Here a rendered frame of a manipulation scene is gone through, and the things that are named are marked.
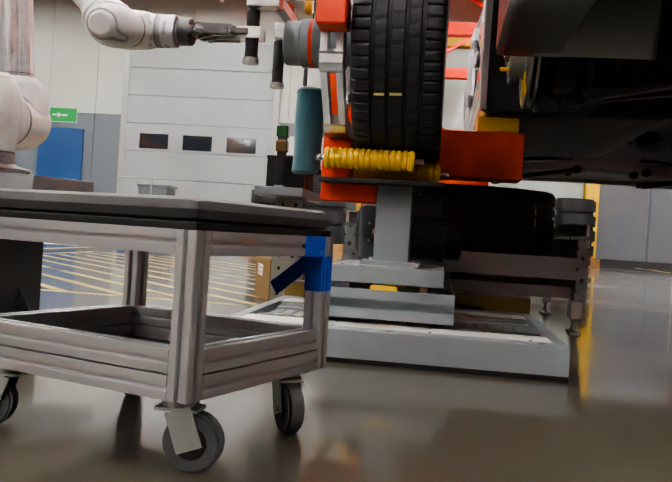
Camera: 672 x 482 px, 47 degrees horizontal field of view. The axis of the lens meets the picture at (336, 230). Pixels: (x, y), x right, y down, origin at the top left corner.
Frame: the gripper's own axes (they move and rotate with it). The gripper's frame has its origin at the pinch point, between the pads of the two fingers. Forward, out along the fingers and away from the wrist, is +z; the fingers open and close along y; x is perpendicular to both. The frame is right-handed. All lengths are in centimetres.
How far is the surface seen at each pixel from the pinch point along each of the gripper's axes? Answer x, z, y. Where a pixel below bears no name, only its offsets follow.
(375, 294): -67, 39, 7
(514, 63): -3, 71, -12
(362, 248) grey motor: -57, 30, -40
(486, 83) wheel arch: 0, 66, -57
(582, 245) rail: -51, 103, -71
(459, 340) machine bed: -76, 60, 22
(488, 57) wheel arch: 9, 66, -57
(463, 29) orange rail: 248, 68, -909
